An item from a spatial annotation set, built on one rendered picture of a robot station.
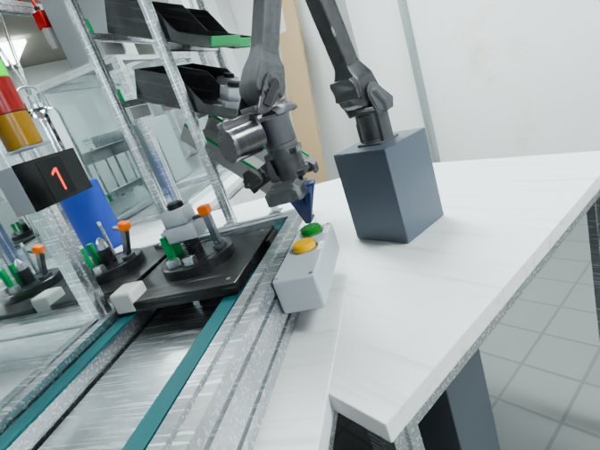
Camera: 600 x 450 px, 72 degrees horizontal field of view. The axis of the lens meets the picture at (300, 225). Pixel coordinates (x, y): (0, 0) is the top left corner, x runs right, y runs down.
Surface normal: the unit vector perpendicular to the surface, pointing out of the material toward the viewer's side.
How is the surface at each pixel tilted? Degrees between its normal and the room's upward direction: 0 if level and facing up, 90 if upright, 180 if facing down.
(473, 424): 90
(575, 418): 0
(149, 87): 90
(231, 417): 90
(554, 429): 0
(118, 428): 0
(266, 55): 63
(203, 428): 90
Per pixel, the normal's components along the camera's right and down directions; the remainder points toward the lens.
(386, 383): -0.31, -0.90
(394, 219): -0.71, 0.44
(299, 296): -0.19, 0.38
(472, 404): 0.63, 0.05
